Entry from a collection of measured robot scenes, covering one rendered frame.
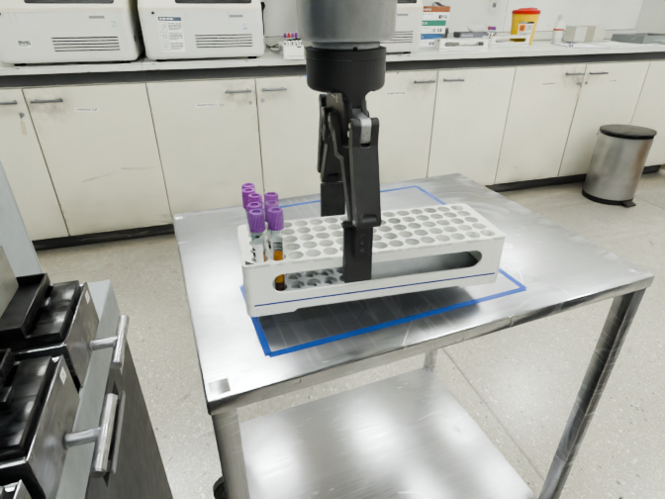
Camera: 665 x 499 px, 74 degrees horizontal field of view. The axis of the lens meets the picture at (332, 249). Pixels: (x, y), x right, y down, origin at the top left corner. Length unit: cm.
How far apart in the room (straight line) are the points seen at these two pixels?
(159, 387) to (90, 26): 156
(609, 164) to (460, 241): 283
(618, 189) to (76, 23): 311
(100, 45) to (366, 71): 203
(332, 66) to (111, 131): 209
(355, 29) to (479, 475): 91
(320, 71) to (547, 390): 147
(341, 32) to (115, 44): 202
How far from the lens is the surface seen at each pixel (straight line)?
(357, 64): 42
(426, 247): 49
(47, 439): 53
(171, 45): 237
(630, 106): 373
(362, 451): 107
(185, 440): 151
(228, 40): 238
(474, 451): 112
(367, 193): 40
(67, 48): 242
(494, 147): 307
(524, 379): 174
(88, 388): 66
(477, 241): 52
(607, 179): 333
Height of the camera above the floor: 114
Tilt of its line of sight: 29 degrees down
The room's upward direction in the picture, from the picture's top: straight up
